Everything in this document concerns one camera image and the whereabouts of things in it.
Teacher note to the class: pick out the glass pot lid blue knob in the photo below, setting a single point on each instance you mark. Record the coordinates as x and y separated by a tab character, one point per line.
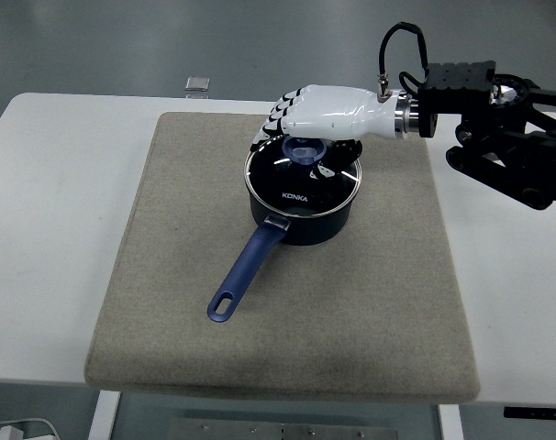
278	179

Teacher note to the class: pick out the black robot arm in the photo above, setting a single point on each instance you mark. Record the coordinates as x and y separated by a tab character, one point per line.
461	87

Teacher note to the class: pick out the white table leg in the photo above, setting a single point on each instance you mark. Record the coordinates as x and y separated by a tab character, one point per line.
103	417
450	426

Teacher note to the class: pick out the grey metal plate with screws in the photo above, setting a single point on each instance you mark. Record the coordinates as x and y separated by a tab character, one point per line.
236	433

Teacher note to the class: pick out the white power adapter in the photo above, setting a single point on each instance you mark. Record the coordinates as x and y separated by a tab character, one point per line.
11	433

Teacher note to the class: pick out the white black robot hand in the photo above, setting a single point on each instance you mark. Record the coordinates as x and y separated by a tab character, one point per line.
333	110

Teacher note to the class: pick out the black bar under table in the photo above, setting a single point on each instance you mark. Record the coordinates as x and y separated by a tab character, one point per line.
535	412

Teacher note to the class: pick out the small silver floor plate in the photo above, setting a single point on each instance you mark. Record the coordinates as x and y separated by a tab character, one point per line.
197	83

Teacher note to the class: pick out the beige fabric mat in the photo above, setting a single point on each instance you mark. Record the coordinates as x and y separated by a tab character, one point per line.
351	298

